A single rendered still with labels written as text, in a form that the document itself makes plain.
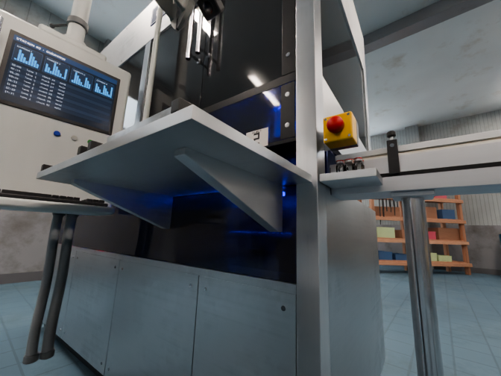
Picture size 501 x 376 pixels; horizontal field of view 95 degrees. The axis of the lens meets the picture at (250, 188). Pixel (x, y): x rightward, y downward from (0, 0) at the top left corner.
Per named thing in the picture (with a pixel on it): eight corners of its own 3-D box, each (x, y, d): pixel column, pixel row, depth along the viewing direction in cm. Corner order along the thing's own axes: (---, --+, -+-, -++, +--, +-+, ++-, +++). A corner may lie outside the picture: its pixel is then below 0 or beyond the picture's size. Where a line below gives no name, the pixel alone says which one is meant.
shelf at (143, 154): (172, 200, 107) (173, 196, 107) (322, 187, 66) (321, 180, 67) (36, 178, 69) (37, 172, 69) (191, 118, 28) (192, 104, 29)
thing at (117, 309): (159, 300, 241) (168, 215, 258) (386, 377, 122) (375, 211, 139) (32, 330, 162) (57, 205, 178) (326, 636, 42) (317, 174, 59)
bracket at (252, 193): (272, 231, 64) (273, 186, 67) (282, 232, 62) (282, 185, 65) (166, 226, 37) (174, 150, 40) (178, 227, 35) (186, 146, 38)
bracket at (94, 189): (165, 228, 93) (168, 196, 95) (170, 228, 91) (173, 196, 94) (62, 224, 66) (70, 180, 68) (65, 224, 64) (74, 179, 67)
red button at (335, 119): (329, 137, 59) (329, 122, 60) (346, 133, 57) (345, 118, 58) (325, 131, 56) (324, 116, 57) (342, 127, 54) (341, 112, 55)
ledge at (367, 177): (335, 190, 70) (335, 184, 70) (384, 186, 62) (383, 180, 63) (319, 181, 59) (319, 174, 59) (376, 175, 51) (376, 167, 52)
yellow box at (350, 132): (331, 151, 65) (330, 127, 67) (358, 147, 61) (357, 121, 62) (322, 142, 59) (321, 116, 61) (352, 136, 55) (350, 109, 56)
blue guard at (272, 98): (63, 190, 178) (68, 167, 181) (296, 137, 66) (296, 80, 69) (62, 189, 177) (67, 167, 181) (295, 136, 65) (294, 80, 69)
